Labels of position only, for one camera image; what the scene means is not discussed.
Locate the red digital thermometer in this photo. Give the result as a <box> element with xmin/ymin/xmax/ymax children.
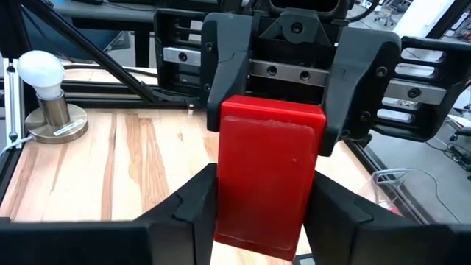
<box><xmin>213</xmin><ymin>94</ymin><xmax>328</xmax><ymax>262</ymax></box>

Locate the black metal table frame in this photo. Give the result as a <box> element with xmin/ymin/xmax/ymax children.
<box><xmin>0</xmin><ymin>0</ymin><xmax>424</xmax><ymax>224</ymax></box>

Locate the clear plastic bin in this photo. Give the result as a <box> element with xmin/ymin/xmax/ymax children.
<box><xmin>361</xmin><ymin>167</ymin><xmax>443</xmax><ymax>222</ymax></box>

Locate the white light bulb on base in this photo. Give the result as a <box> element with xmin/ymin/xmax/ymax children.
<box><xmin>15</xmin><ymin>49</ymin><xmax>90</xmax><ymax>145</ymax></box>

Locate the white lamp cable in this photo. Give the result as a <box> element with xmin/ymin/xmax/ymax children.
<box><xmin>0</xmin><ymin>135</ymin><xmax>35</xmax><ymax>158</ymax></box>

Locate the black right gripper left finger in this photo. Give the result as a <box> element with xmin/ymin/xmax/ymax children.
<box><xmin>136</xmin><ymin>164</ymin><xmax>218</xmax><ymax>265</ymax></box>

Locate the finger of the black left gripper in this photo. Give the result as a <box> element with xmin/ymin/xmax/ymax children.
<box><xmin>319</xmin><ymin>26</ymin><xmax>402</xmax><ymax>158</ymax></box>
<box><xmin>200</xmin><ymin>13</ymin><xmax>255</xmax><ymax>133</ymax></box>

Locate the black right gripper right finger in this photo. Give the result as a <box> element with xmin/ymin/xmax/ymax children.
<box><xmin>303</xmin><ymin>171</ymin><xmax>471</xmax><ymax>265</ymax></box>

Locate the silver aluminium post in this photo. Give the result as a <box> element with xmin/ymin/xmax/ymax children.
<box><xmin>3</xmin><ymin>57</ymin><xmax>24</xmax><ymax>149</ymax></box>

